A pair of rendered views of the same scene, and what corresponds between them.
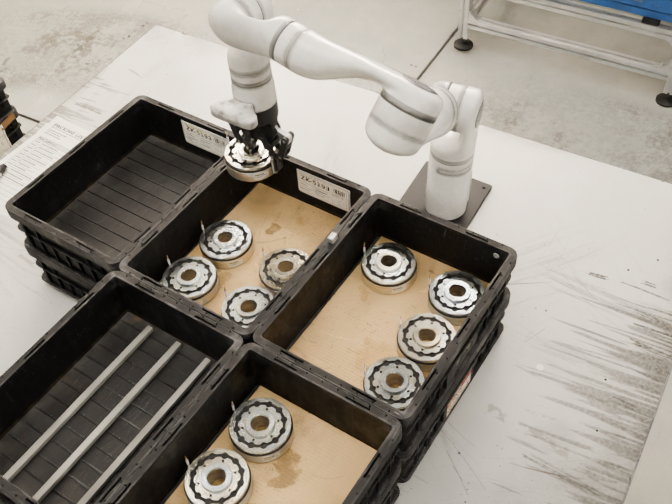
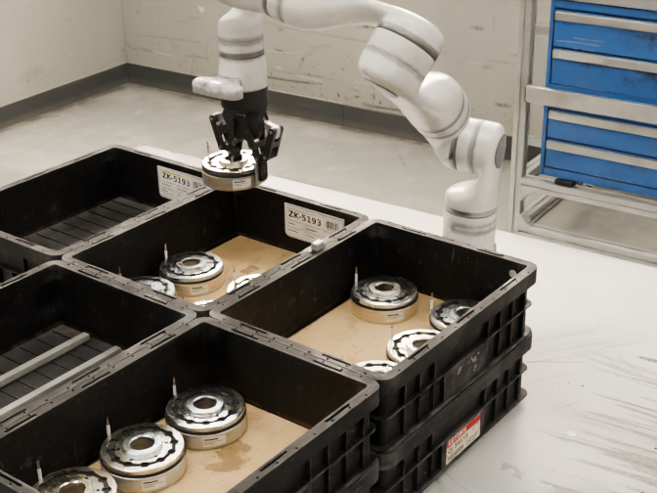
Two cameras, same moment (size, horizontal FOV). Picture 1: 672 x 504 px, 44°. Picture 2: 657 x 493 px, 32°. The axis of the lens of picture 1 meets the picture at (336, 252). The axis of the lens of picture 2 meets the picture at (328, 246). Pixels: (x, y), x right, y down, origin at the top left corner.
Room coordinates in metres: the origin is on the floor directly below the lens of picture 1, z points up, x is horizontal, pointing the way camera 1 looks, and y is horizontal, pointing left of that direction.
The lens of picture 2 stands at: (-0.55, -0.04, 1.66)
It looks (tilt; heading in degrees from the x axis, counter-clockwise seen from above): 25 degrees down; 1
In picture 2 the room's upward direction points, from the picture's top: 1 degrees counter-clockwise
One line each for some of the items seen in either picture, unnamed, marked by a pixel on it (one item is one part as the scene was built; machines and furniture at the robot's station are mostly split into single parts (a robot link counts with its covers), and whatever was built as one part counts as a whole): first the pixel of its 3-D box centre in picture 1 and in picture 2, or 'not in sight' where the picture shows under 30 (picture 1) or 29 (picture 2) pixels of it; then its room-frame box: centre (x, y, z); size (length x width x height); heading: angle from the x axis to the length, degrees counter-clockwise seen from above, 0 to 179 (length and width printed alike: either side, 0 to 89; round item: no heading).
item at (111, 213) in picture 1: (135, 193); (92, 227); (1.23, 0.40, 0.87); 0.40 x 0.30 x 0.11; 143
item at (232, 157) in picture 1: (251, 151); (233, 162); (1.17, 0.14, 1.01); 0.10 x 0.10 x 0.01
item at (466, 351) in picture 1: (389, 315); (378, 327); (0.87, -0.08, 0.87); 0.40 x 0.30 x 0.11; 143
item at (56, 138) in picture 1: (40, 166); not in sight; (1.52, 0.70, 0.70); 0.33 x 0.23 x 0.01; 147
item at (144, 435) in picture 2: (216, 477); (142, 444); (0.59, 0.21, 0.86); 0.05 x 0.05 x 0.01
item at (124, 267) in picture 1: (249, 231); (220, 243); (1.05, 0.16, 0.92); 0.40 x 0.30 x 0.02; 143
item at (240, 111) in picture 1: (246, 91); (234, 68); (1.14, 0.13, 1.17); 0.11 x 0.09 x 0.06; 145
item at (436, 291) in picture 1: (457, 293); (464, 316); (0.92, -0.21, 0.86); 0.10 x 0.10 x 0.01
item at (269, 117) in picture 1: (258, 117); (244, 110); (1.15, 0.12, 1.10); 0.08 x 0.08 x 0.09
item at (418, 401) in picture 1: (389, 297); (378, 295); (0.87, -0.08, 0.92); 0.40 x 0.30 x 0.02; 143
